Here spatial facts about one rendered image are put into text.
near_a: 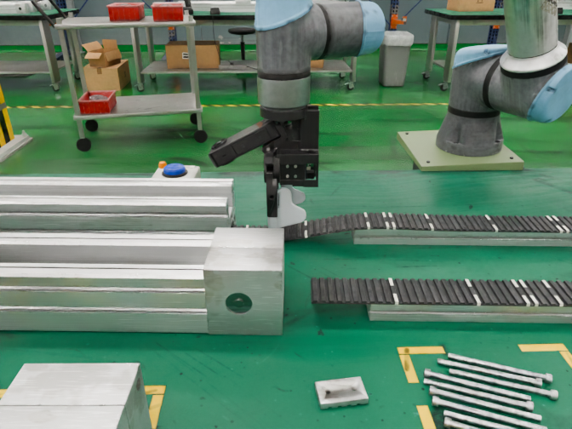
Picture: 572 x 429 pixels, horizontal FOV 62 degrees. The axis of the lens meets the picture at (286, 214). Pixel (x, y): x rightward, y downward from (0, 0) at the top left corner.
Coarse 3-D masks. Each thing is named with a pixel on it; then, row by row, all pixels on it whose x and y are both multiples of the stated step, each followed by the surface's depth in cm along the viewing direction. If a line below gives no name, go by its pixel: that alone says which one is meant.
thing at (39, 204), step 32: (0, 192) 79; (32, 192) 79; (64, 192) 79; (96, 192) 79; (128, 192) 79; (160, 192) 79; (192, 192) 78; (224, 192) 78; (0, 224) 74; (32, 224) 73; (64, 224) 73; (96, 224) 73; (128, 224) 73; (160, 224) 73; (192, 224) 73; (224, 224) 73
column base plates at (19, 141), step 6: (24, 132) 364; (18, 138) 361; (24, 138) 361; (30, 138) 369; (6, 144) 348; (12, 144) 348; (18, 144) 352; (24, 144) 358; (0, 150) 337; (6, 150) 337; (12, 150) 344; (18, 150) 349; (0, 156) 329; (6, 156) 334
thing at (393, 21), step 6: (396, 0) 715; (420, 0) 720; (498, 0) 719; (396, 6) 719; (414, 6) 724; (498, 6) 723; (390, 12) 732; (396, 12) 723; (408, 12) 727; (390, 18) 736; (396, 18) 726; (402, 18) 731; (390, 24) 740; (396, 24) 715; (402, 24) 674; (390, 30) 734; (396, 30) 734; (492, 30) 739; (498, 30) 739; (492, 36) 743; (492, 42) 747
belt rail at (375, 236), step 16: (368, 240) 77; (384, 240) 77; (400, 240) 77; (416, 240) 77; (432, 240) 77; (448, 240) 77; (464, 240) 77; (480, 240) 76; (496, 240) 76; (512, 240) 76; (528, 240) 76; (544, 240) 76; (560, 240) 76
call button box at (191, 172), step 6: (186, 168) 91; (192, 168) 91; (198, 168) 91; (156, 174) 88; (162, 174) 87; (168, 174) 87; (180, 174) 87; (186, 174) 88; (192, 174) 88; (198, 174) 91
